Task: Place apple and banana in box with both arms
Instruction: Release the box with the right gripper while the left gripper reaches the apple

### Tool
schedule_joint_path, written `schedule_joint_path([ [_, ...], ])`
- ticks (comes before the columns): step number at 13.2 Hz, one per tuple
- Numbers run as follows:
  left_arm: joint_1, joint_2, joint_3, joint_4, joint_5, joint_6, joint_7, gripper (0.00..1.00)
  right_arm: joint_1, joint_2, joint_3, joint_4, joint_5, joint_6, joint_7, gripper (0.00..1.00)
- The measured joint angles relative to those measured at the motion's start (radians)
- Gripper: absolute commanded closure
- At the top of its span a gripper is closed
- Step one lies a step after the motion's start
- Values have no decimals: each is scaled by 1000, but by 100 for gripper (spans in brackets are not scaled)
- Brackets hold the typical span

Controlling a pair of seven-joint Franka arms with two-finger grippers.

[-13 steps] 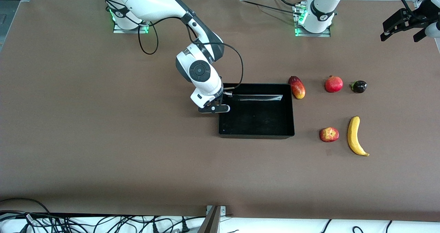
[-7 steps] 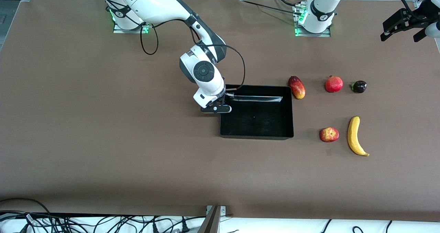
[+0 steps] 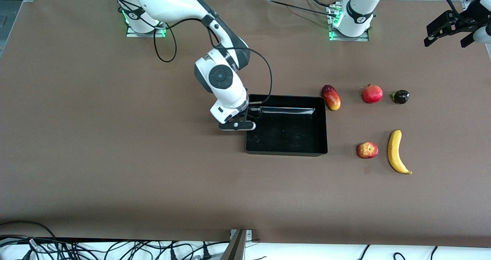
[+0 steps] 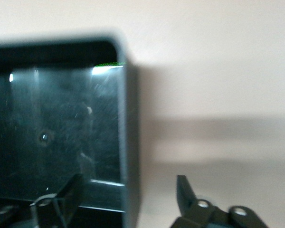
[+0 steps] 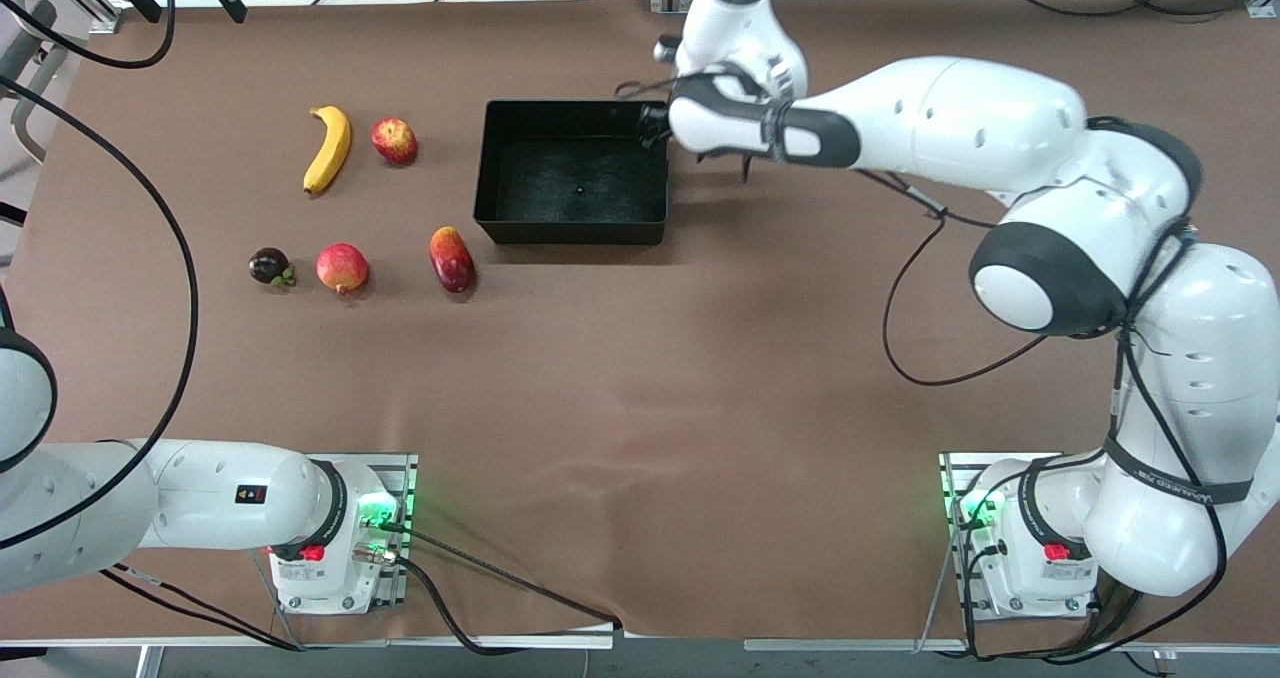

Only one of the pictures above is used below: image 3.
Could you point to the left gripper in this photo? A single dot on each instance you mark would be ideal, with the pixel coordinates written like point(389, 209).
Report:
point(459, 25)

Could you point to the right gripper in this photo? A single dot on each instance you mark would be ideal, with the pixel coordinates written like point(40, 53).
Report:
point(253, 109)

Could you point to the black plastic box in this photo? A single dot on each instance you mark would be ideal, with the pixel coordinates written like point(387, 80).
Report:
point(287, 133)

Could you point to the red apple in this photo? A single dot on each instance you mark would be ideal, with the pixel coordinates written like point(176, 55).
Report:
point(367, 150)

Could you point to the yellow banana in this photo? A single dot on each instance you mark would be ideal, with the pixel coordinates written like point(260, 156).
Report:
point(393, 152)

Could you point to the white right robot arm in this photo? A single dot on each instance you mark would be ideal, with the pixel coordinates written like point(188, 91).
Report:
point(172, 3)

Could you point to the dark purple mangosteen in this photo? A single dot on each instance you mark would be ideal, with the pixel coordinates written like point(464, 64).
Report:
point(401, 97)

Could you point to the red yellow mango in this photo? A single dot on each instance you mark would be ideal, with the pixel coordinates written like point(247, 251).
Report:
point(331, 97)

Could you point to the red pomegranate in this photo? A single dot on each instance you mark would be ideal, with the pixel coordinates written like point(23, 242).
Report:
point(372, 94)

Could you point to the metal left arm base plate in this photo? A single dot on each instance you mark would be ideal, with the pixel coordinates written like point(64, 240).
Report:
point(364, 39)

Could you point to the silver metal bracket plate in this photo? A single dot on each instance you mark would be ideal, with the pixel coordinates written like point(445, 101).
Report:
point(248, 235)

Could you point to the dark metal post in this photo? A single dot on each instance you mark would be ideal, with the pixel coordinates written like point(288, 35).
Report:
point(234, 250)

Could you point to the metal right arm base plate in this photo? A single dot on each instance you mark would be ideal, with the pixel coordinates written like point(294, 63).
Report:
point(132, 34)

